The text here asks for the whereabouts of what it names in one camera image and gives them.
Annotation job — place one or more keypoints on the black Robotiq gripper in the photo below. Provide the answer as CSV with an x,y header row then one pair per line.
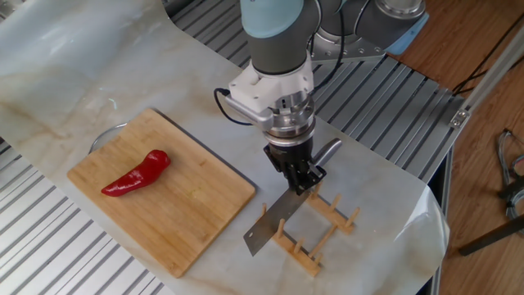
x,y
290,153

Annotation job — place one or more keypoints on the steel cleaver knife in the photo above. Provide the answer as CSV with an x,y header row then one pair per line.
x,y
270,221

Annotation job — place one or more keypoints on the red chili pepper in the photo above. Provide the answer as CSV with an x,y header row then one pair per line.
x,y
139,174

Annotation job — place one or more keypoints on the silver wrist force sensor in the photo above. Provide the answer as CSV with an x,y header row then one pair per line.
x,y
292,127

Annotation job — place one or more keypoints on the wooden peg rack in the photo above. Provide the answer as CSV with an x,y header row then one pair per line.
x,y
303,260

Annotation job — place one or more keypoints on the wooden cutting board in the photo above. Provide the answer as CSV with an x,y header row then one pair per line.
x,y
184,213

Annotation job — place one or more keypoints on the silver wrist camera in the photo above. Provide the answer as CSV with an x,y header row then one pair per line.
x,y
251,116

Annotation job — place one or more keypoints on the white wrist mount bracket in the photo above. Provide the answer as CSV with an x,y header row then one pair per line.
x,y
266,88

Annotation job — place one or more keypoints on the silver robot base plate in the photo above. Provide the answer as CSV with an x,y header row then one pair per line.
x,y
348,53

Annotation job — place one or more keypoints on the aluminium frame post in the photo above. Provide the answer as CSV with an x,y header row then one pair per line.
x,y
491,78

